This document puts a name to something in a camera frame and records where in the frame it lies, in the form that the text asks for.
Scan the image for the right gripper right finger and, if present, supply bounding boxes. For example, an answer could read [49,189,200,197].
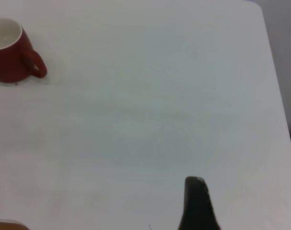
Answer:
[178,176,222,230]

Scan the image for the red ceramic mug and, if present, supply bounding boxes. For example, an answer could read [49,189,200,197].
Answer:
[0,18,48,84]

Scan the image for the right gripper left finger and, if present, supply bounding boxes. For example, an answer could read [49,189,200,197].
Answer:
[0,219,30,230]

